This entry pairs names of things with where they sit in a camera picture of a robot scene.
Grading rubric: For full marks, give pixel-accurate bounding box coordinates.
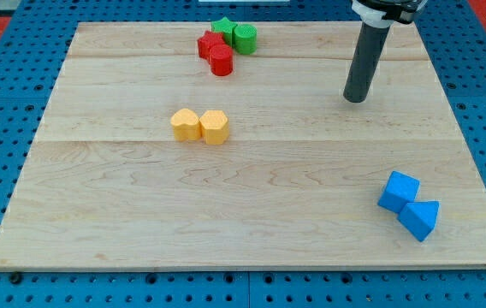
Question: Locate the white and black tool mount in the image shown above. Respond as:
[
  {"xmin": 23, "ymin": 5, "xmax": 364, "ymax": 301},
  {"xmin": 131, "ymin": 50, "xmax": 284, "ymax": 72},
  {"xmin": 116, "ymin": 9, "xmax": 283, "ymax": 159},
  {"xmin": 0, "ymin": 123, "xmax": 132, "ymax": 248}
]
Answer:
[{"xmin": 351, "ymin": 0, "xmax": 428, "ymax": 28}]

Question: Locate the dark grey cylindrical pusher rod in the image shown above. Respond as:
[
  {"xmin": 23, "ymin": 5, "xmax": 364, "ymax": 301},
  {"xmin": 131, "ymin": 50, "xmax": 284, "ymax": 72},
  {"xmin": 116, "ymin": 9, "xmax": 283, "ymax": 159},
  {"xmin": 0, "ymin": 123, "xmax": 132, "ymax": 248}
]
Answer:
[{"xmin": 343, "ymin": 22, "xmax": 390, "ymax": 103}]

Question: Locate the green star block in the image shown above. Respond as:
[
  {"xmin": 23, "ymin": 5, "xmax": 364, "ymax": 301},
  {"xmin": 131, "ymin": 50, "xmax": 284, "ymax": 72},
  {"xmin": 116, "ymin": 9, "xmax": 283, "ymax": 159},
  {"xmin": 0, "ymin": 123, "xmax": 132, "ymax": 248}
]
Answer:
[{"xmin": 210, "ymin": 17, "xmax": 238, "ymax": 47}]

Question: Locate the red star block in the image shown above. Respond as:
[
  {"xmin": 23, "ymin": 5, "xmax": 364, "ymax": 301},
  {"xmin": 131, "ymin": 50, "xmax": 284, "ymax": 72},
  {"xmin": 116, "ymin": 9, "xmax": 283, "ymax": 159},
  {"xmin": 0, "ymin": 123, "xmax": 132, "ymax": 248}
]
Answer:
[{"xmin": 197, "ymin": 30, "xmax": 225, "ymax": 61}]

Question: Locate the green cylinder block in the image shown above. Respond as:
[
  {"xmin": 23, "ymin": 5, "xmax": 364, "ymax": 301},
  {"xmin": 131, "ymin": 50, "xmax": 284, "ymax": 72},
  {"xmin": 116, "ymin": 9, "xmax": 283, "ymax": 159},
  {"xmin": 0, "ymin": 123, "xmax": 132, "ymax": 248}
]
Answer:
[{"xmin": 234, "ymin": 24, "xmax": 258, "ymax": 55}]

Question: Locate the blue cube block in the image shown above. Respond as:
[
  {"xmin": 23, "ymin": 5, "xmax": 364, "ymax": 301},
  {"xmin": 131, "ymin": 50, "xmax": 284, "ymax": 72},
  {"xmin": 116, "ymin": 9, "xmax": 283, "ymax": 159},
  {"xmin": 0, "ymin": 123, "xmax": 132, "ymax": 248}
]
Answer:
[{"xmin": 377, "ymin": 170, "xmax": 420, "ymax": 213}]

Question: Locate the red cylinder block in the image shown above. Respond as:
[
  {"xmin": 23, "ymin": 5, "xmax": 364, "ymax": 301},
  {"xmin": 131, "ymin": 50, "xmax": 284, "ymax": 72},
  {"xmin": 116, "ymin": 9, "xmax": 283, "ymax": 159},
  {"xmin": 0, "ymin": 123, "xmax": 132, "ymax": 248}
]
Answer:
[{"xmin": 209, "ymin": 44, "xmax": 233, "ymax": 76}]

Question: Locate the yellow hexagon block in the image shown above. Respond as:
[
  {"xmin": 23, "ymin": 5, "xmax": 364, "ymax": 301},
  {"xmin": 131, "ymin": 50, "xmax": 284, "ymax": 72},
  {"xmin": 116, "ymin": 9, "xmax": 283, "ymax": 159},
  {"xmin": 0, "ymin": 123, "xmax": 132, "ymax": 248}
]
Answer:
[{"xmin": 199, "ymin": 110, "xmax": 229, "ymax": 145}]

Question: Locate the blue triangular prism block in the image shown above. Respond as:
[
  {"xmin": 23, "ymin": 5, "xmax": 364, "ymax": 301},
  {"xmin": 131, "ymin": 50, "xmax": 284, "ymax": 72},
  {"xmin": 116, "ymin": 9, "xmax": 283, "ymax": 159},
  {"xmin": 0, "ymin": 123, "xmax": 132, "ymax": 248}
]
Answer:
[{"xmin": 397, "ymin": 200, "xmax": 440, "ymax": 242}]

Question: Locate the yellow heart block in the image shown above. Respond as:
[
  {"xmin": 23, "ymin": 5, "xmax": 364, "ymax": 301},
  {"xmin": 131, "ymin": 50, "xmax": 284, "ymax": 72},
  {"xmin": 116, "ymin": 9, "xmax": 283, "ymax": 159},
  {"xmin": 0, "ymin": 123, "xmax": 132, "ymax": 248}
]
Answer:
[{"xmin": 170, "ymin": 109, "xmax": 202, "ymax": 142}]

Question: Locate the light wooden board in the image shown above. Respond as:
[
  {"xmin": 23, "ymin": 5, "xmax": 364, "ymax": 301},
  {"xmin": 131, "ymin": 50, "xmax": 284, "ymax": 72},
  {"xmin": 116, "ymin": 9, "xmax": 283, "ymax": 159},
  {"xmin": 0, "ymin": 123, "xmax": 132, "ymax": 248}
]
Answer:
[{"xmin": 0, "ymin": 21, "xmax": 486, "ymax": 272}]

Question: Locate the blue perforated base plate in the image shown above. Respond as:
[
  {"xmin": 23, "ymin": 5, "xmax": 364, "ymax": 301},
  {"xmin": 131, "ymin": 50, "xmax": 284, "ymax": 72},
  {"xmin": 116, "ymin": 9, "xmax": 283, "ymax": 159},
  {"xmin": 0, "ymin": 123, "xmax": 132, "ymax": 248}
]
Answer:
[{"xmin": 0, "ymin": 1, "xmax": 486, "ymax": 307}]

